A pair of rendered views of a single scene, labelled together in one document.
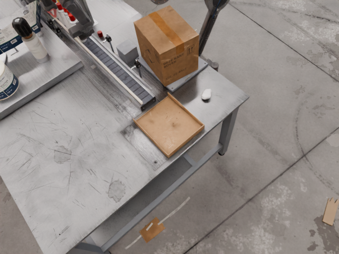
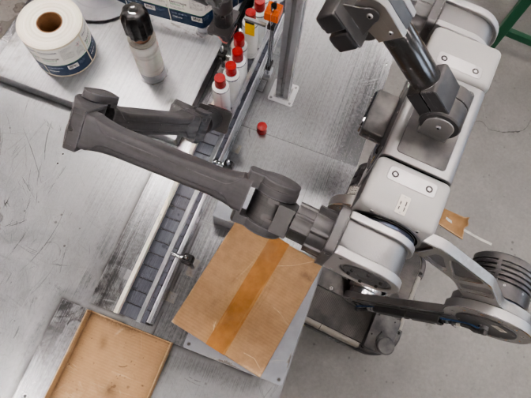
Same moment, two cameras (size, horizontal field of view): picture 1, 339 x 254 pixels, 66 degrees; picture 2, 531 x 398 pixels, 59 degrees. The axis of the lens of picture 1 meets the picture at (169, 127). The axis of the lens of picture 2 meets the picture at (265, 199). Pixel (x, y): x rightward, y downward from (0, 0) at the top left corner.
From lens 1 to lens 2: 1.09 m
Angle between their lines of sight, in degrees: 21
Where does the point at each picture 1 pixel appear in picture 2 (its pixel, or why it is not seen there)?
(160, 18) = (273, 267)
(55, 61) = (155, 96)
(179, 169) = not seen: hidden behind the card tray
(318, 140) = not seen: outside the picture
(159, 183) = not seen: hidden behind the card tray
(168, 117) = (123, 369)
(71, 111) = (73, 187)
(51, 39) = (200, 55)
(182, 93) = (188, 368)
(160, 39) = (212, 299)
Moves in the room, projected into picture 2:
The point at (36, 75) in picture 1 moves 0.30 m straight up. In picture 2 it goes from (111, 85) to (80, 24)
